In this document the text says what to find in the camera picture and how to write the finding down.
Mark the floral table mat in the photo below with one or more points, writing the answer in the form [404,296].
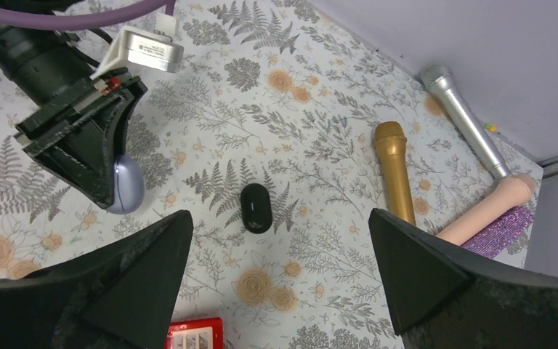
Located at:
[275,93]

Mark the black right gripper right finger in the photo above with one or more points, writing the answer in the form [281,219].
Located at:
[440,295]

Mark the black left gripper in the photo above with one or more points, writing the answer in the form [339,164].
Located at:
[79,134]

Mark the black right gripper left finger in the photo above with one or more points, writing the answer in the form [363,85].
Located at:
[119,296]

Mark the silver microphone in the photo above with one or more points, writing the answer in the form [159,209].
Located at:
[439,82]

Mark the red parts bin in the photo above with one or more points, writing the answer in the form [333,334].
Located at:
[200,333]

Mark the pink microphone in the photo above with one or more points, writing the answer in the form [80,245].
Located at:
[510,192]

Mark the purple glitter microphone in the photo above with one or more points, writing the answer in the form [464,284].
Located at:
[491,240]

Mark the black earbud charging case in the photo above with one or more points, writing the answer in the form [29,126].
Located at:
[256,208]

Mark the lavender oval case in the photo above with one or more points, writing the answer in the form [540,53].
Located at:
[129,186]

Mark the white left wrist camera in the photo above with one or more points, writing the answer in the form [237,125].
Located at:
[153,49]

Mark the gold microphone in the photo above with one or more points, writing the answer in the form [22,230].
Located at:
[390,146]

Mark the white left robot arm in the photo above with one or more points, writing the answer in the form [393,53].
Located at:
[43,63]

